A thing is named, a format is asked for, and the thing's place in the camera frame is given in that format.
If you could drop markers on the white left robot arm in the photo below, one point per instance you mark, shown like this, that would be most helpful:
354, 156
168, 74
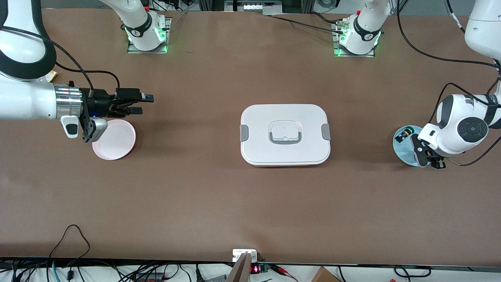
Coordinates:
450, 125

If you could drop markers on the light blue round plate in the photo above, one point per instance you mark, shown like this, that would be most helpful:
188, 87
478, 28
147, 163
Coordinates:
403, 150

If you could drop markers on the yellow and white carton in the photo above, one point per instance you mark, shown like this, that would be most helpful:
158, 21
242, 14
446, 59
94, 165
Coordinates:
53, 76

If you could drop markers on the pink round plate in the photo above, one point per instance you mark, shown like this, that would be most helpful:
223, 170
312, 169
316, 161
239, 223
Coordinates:
117, 141

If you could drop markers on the small white device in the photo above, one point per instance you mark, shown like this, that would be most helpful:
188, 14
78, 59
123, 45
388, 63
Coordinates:
240, 253

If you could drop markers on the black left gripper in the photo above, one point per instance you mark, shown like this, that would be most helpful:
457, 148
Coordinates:
402, 136

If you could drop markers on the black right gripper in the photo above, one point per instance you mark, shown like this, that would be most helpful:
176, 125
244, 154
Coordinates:
97, 104

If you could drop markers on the small black yellow part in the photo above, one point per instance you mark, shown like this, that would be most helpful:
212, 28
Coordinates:
404, 135

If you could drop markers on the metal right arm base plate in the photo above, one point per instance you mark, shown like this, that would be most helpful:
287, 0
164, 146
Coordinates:
135, 50

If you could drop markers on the aluminium frame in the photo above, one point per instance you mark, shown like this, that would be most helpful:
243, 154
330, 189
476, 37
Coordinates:
252, 6

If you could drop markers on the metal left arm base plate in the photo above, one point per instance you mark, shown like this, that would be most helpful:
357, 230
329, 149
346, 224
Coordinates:
338, 53

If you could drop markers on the grey slanted board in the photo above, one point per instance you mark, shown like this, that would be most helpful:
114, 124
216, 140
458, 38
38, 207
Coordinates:
240, 270

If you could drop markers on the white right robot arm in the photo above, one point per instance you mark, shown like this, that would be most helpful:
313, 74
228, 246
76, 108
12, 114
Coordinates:
23, 98

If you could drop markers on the brown cardboard box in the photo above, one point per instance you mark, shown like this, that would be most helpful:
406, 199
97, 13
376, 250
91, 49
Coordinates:
325, 276

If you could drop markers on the red display circuit board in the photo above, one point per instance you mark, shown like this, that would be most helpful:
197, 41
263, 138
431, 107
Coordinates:
256, 269

